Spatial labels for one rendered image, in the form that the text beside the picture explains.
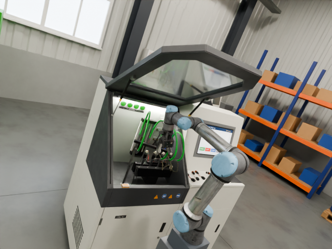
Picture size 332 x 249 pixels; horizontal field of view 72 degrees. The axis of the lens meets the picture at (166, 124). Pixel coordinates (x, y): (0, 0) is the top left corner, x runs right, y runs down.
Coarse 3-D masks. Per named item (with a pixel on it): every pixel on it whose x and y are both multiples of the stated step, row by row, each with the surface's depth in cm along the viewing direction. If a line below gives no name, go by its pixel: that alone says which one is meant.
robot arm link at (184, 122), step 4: (176, 112) 139; (172, 116) 137; (176, 116) 136; (180, 116) 135; (184, 116) 135; (188, 116) 140; (172, 120) 137; (176, 120) 134; (180, 120) 132; (184, 120) 131; (188, 120) 132; (192, 120) 139; (176, 124) 135; (180, 124) 132; (184, 124) 131; (188, 124) 133; (192, 124) 139; (180, 128) 135; (184, 128) 133; (188, 128) 135
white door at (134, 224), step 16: (112, 208) 156; (128, 208) 163; (144, 208) 171; (160, 208) 179; (176, 208) 189; (112, 224) 163; (128, 224) 170; (144, 224) 179; (160, 224) 188; (96, 240) 162; (112, 240) 169; (128, 240) 178; (144, 240) 187
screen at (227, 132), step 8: (216, 128) 217; (224, 128) 223; (232, 128) 229; (200, 136) 208; (224, 136) 225; (232, 136) 232; (200, 144) 210; (208, 144) 216; (200, 152) 212; (208, 152) 218; (216, 152) 224
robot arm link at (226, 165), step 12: (216, 156) 109; (228, 156) 106; (240, 156) 111; (216, 168) 108; (228, 168) 104; (240, 168) 109; (216, 180) 111; (228, 180) 109; (204, 192) 116; (216, 192) 115; (192, 204) 120; (204, 204) 117; (180, 216) 122; (192, 216) 120; (180, 228) 122; (192, 228) 124
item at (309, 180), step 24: (264, 72) 664; (312, 72) 559; (312, 96) 552; (264, 120) 634; (288, 120) 600; (240, 144) 688; (312, 144) 542; (288, 168) 593; (312, 168) 596; (312, 192) 533
